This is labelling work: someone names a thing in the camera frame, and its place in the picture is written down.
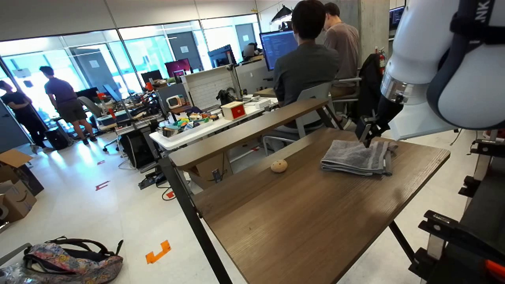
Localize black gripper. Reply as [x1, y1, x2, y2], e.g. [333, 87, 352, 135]
[355, 98, 404, 146]

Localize grey towel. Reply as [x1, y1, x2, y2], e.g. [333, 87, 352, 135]
[320, 140, 393, 176]

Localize round tan wooden ball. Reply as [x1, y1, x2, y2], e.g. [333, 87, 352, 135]
[270, 159, 289, 173]

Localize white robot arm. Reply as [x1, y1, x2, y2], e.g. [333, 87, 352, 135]
[355, 0, 505, 145]

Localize black perforated robot base table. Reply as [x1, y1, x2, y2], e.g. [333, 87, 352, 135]
[409, 139, 505, 284]

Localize grey office chair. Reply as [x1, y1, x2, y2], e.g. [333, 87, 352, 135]
[260, 77, 365, 154]

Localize seated person dark shirt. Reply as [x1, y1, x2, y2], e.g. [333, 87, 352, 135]
[273, 0, 339, 105]

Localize computer monitor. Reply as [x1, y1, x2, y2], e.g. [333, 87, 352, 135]
[260, 30, 298, 71]

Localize red small box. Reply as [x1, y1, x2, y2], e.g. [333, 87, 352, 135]
[221, 101, 246, 120]

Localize long wooden bench table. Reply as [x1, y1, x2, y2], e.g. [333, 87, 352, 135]
[169, 98, 325, 169]

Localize white cluttered table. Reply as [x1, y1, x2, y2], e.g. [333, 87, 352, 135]
[150, 98, 278, 151]

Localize standing person purple shirt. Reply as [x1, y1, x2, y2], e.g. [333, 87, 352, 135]
[40, 66, 96, 143]

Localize colourful backpack on floor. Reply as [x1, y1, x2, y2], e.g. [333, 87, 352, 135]
[0, 236, 123, 284]

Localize cardboard boxes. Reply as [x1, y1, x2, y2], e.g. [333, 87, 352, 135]
[0, 148, 44, 221]

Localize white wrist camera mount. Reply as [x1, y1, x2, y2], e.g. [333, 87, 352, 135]
[388, 98, 453, 140]

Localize black camera stand pole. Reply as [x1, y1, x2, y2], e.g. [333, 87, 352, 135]
[158, 156, 232, 284]

